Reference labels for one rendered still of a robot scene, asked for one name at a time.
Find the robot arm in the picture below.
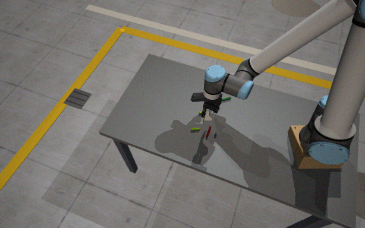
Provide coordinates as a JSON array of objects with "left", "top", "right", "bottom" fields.
[{"left": 191, "top": 0, "right": 365, "bottom": 165}]

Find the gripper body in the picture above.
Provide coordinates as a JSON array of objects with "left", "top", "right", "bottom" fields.
[{"left": 203, "top": 94, "right": 222, "bottom": 113}]

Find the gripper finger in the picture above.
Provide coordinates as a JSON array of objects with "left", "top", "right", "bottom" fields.
[{"left": 201, "top": 106, "right": 212, "bottom": 125}]

